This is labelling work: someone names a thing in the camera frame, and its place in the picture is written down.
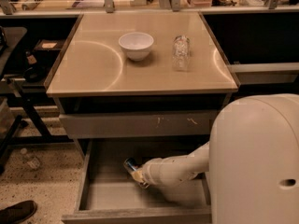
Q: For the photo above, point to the dark box with label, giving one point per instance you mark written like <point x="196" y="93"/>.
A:
<point x="49" y="45"/>

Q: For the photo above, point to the plastic bottle on floor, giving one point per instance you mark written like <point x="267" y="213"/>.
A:
<point x="30" y="158"/>

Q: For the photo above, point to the black round object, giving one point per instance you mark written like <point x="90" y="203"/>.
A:
<point x="34" y="73"/>

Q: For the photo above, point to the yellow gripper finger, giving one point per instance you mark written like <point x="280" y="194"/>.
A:
<point x="137" y="176"/>

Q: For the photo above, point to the open middle drawer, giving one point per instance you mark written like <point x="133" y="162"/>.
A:
<point x="108" y="194"/>

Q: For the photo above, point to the closed top drawer front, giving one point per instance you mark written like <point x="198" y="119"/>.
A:
<point x="138" y="124"/>

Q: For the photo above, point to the dark shoe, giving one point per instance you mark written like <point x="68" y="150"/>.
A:
<point x="17" y="213"/>

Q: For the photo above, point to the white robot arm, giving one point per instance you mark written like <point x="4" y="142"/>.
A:
<point x="252" y="157"/>

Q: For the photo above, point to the blue silver redbull can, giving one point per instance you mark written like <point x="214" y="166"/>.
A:
<point x="131" y="165"/>

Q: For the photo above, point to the black side table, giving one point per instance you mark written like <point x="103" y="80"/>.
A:
<point x="10" y="38"/>

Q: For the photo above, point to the white ceramic bowl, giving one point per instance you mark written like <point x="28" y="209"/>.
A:
<point x="136" y="45"/>

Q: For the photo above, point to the grey drawer cabinet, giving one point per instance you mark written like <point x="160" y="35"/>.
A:
<point x="94" y="76"/>

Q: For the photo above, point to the grey bench right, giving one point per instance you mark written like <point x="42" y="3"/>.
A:
<point x="266" y="78"/>

